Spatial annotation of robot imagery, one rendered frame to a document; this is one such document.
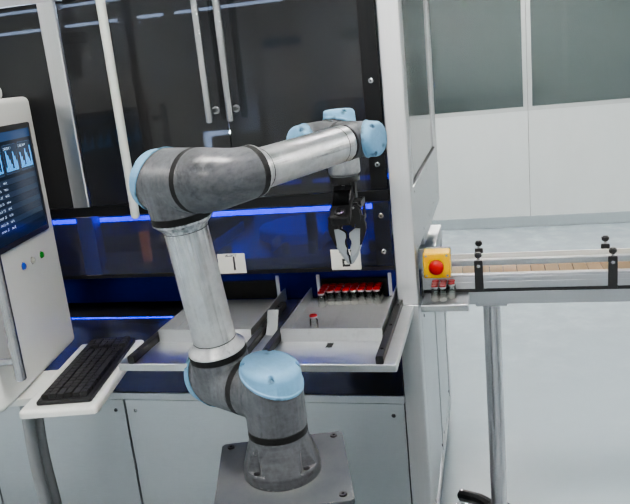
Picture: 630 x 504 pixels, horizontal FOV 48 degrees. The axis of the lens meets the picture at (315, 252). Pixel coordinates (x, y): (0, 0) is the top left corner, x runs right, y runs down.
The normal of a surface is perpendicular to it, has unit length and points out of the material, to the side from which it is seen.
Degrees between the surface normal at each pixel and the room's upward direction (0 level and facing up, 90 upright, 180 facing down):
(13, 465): 90
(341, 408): 90
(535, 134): 90
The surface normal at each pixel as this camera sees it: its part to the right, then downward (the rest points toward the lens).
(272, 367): 0.00, -0.95
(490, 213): -0.22, 0.26
